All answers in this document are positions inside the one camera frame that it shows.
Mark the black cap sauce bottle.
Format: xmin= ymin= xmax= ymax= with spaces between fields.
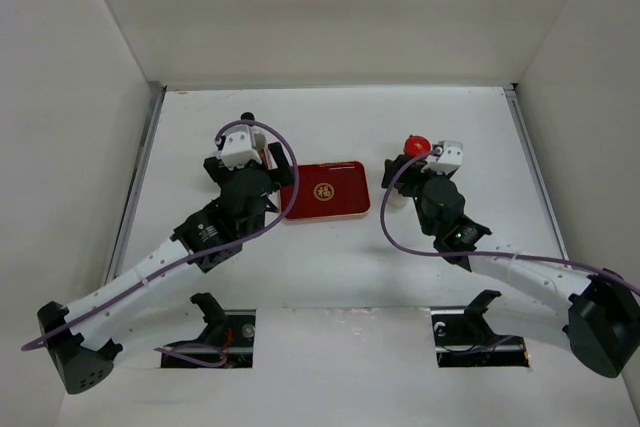
xmin=240 ymin=112 xmax=255 ymax=126

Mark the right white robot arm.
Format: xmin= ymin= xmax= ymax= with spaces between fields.
xmin=381 ymin=152 xmax=639 ymax=378

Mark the red lid spice jar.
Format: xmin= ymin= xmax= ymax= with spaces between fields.
xmin=403 ymin=135 xmax=432 ymax=157

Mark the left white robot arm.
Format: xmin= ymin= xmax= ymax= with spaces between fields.
xmin=37 ymin=142 xmax=299 ymax=395

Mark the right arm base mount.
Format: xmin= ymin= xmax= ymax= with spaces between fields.
xmin=430 ymin=290 xmax=530 ymax=368

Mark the white label dark bottle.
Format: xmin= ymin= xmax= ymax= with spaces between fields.
xmin=388 ymin=189 xmax=407 ymax=209

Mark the purple cable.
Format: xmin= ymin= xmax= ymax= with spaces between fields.
xmin=380 ymin=149 xmax=640 ymax=298
xmin=20 ymin=119 xmax=301 ymax=352

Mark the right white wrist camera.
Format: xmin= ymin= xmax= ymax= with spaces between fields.
xmin=427 ymin=140 xmax=463 ymax=176

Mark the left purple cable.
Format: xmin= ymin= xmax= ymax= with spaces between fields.
xmin=20 ymin=119 xmax=301 ymax=352

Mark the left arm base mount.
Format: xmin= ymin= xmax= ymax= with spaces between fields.
xmin=160 ymin=293 xmax=257 ymax=369

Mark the red rectangular tray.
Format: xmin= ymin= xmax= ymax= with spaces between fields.
xmin=285 ymin=161 xmax=371 ymax=221

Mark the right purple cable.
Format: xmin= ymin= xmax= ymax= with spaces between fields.
xmin=380 ymin=149 xmax=640 ymax=298

